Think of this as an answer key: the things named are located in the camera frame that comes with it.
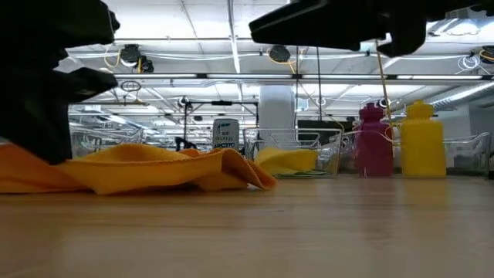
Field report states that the black background stand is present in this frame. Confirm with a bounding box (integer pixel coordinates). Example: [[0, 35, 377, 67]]
[[181, 96, 259, 151]]

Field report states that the pale yellow cloth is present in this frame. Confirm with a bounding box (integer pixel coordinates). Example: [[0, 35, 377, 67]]
[[254, 146, 320, 177]]

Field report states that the orange microfiber cloth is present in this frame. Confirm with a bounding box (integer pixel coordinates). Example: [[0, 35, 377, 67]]
[[0, 142, 278, 196]]

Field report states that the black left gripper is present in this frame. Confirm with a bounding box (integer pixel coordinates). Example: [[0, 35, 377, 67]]
[[0, 0, 121, 165]]

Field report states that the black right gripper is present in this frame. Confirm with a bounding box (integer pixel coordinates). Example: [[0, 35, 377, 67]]
[[249, 0, 494, 59]]

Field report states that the ceiling cord reel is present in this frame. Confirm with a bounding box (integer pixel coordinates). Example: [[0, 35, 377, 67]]
[[267, 43, 293, 64], [478, 45, 494, 65], [103, 43, 155, 74]]

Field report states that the pink plastic water bottle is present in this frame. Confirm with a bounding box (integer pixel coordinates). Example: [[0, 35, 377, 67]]
[[352, 102, 395, 178]]

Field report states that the yellow power cable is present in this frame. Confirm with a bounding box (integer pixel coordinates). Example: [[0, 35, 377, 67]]
[[374, 40, 398, 127]]

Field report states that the black hanging cable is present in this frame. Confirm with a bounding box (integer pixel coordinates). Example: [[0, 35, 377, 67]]
[[315, 46, 323, 121]]

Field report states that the yellow plastic water bottle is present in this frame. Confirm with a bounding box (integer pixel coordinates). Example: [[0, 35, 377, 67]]
[[399, 99, 448, 179]]

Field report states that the clear glass jar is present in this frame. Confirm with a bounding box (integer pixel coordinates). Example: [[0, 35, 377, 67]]
[[211, 117, 241, 151]]

